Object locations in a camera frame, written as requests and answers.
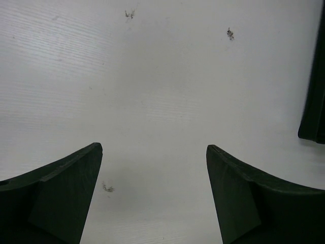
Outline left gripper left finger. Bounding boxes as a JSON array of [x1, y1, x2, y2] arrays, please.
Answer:
[[1, 142, 103, 243]]

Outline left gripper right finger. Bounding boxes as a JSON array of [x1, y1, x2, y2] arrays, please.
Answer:
[[206, 145, 324, 243]]

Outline black wire dish rack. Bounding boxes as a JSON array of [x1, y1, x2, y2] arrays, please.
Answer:
[[298, 6, 324, 144]]

